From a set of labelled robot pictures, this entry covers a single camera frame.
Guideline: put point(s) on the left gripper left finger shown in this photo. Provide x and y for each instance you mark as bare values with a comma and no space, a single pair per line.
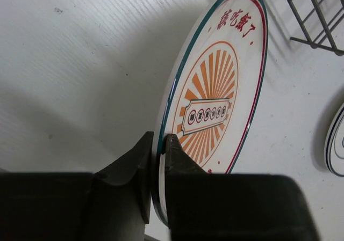
133,169

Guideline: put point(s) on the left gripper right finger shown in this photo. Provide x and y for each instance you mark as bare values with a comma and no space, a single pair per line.
177,161

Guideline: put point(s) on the orange patterned plate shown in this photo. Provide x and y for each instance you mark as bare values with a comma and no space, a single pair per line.
213,90

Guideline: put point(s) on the green-rimmed white plate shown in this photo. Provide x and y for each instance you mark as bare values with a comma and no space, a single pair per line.
338,144
326,155

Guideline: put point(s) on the wire dish rack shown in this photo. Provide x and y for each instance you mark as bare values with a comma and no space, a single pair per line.
317,24

